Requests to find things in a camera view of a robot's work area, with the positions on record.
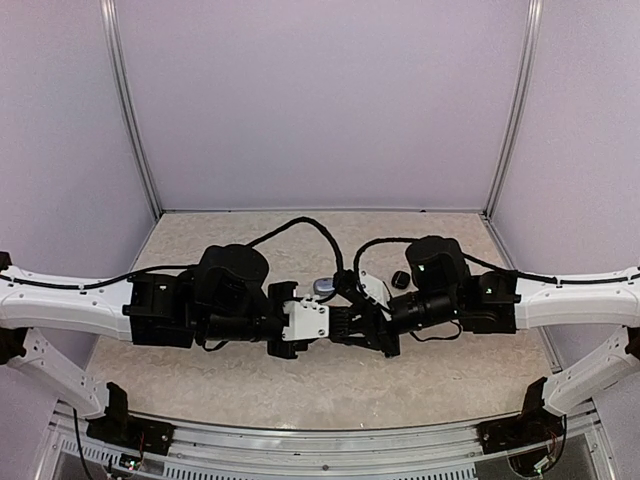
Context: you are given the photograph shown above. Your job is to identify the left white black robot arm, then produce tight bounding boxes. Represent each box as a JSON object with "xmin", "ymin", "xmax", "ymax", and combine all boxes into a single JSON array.
[{"xmin": 1, "ymin": 244, "xmax": 329, "ymax": 445}]

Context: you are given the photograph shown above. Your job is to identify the purple earbud charging case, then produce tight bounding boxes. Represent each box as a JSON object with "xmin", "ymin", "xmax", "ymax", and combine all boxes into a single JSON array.
[{"xmin": 312, "ymin": 278, "xmax": 334, "ymax": 297}]

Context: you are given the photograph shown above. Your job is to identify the front aluminium rail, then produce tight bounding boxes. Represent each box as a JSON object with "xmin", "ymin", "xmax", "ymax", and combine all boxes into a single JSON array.
[{"xmin": 37, "ymin": 394, "xmax": 619, "ymax": 480}]

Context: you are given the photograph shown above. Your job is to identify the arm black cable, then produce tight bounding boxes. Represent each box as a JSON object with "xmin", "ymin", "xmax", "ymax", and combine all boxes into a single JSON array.
[
  {"xmin": 352, "ymin": 236, "xmax": 640, "ymax": 286},
  {"xmin": 0, "ymin": 216, "xmax": 346, "ymax": 291}
]

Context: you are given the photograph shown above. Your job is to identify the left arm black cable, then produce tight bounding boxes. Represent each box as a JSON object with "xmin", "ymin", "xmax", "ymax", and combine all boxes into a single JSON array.
[{"xmin": 0, "ymin": 216, "xmax": 346, "ymax": 291}]

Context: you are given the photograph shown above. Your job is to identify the black charging case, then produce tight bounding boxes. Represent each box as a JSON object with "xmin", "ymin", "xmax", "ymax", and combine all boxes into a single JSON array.
[{"xmin": 391, "ymin": 270, "xmax": 411, "ymax": 290}]

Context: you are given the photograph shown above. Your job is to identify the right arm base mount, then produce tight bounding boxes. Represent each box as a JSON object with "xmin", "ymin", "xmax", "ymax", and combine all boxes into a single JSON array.
[{"xmin": 476, "ymin": 415, "xmax": 565, "ymax": 455}]

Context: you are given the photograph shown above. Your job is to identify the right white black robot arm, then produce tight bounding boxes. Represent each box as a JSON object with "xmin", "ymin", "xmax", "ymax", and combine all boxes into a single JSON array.
[{"xmin": 332, "ymin": 236, "xmax": 639, "ymax": 444}]

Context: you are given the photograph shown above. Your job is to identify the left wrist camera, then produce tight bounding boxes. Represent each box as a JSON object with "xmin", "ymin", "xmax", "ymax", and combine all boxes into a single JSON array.
[{"xmin": 275, "ymin": 296, "xmax": 358, "ymax": 344}]

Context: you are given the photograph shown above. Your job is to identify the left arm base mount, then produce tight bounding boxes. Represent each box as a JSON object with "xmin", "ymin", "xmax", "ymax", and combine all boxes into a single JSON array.
[{"xmin": 87, "ymin": 415, "xmax": 175, "ymax": 456}]

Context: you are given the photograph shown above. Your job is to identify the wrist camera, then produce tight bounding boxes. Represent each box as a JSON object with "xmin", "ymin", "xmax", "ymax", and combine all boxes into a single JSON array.
[
  {"xmin": 333, "ymin": 270, "xmax": 392, "ymax": 321},
  {"xmin": 275, "ymin": 296, "xmax": 358, "ymax": 344}
]

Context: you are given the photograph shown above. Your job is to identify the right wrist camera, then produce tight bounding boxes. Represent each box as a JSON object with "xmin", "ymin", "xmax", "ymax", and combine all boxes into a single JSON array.
[{"xmin": 333, "ymin": 270, "xmax": 392, "ymax": 321}]

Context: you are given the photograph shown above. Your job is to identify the right aluminium frame post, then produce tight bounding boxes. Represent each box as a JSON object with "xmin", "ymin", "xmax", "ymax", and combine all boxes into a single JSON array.
[{"xmin": 483, "ymin": 0, "xmax": 544, "ymax": 223}]

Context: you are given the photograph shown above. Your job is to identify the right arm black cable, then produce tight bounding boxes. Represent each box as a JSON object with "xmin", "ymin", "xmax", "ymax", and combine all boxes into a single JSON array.
[{"xmin": 352, "ymin": 236, "xmax": 640, "ymax": 286}]

